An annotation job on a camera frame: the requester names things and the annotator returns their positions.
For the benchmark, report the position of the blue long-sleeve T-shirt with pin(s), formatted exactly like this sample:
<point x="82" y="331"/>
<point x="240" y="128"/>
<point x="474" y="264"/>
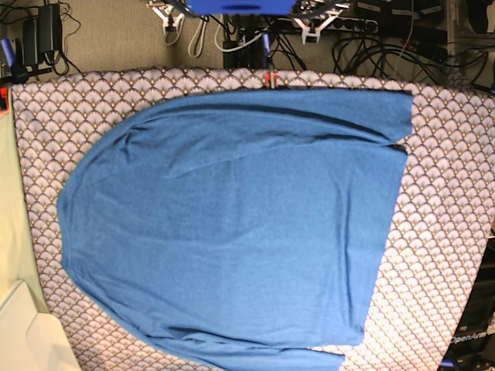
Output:
<point x="240" y="230"/>

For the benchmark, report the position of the red and grey table clamp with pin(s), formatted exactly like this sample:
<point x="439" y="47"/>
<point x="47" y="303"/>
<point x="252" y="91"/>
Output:
<point x="271" y="79"/>

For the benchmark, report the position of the black power strip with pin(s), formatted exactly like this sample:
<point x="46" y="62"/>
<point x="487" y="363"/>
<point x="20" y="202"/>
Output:
<point x="347" y="24"/>

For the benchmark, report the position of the patterned fan-print tablecloth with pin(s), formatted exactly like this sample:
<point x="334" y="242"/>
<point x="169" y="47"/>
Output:
<point x="436" y="243"/>

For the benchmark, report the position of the black power adapter brick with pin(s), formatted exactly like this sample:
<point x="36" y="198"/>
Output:
<point x="49" y="28"/>

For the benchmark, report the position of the white plastic bin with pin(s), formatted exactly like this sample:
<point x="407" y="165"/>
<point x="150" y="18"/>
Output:
<point x="32" y="340"/>

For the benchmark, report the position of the black OpenArm box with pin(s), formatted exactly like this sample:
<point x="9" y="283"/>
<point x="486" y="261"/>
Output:
<point x="472" y="346"/>

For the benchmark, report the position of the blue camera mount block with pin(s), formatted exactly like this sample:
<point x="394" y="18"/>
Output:
<point x="248" y="7"/>

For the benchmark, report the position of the blue-handled clamp at left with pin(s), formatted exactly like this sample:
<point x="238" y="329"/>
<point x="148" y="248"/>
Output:
<point x="18" y="72"/>

